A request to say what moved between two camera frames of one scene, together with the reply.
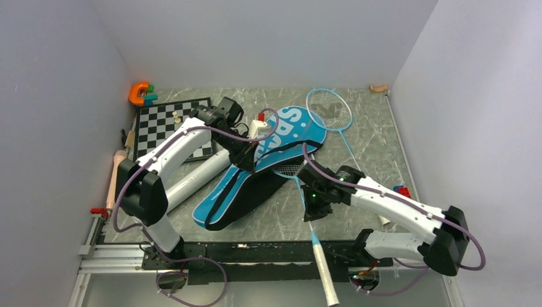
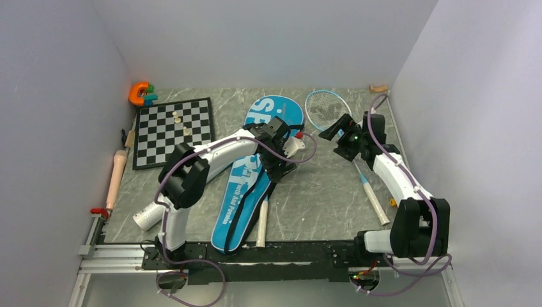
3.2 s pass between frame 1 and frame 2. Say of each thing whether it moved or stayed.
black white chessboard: stayed
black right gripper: moved
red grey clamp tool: stayed
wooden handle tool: stayed
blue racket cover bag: moved
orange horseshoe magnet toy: stayed
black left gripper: moved
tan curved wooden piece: stayed
